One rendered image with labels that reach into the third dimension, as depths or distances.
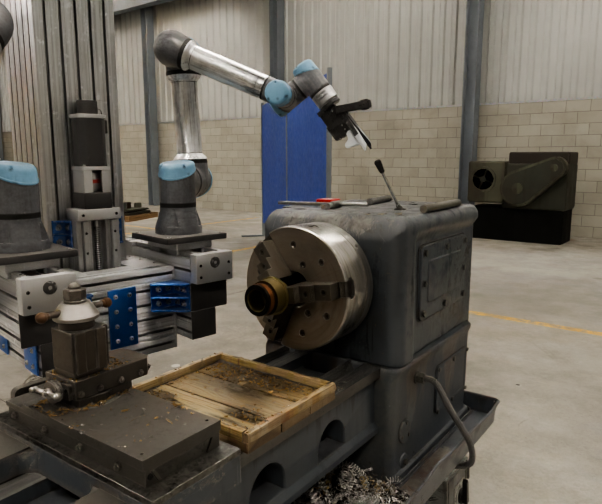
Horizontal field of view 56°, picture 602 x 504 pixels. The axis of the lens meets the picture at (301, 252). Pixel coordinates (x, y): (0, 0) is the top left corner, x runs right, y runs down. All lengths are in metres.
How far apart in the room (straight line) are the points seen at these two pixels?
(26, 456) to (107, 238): 0.88
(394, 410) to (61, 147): 1.22
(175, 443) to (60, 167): 1.12
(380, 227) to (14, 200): 0.94
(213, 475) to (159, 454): 0.10
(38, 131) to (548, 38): 10.46
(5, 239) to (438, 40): 11.29
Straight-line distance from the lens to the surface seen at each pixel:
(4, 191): 1.63
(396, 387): 1.55
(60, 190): 1.87
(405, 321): 1.49
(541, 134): 11.42
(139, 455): 0.92
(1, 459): 1.13
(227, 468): 1.00
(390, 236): 1.44
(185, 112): 1.99
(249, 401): 1.27
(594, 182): 11.22
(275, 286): 1.31
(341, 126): 1.88
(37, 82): 1.86
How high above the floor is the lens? 1.40
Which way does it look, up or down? 9 degrees down
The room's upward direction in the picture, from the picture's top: straight up
